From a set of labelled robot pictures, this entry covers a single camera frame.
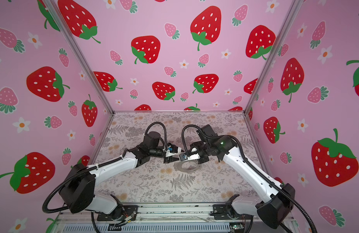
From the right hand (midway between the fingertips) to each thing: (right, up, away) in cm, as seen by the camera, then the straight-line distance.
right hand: (190, 150), depth 74 cm
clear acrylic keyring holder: (0, -13, +16) cm, 21 cm away
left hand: (-4, -2, +2) cm, 5 cm away
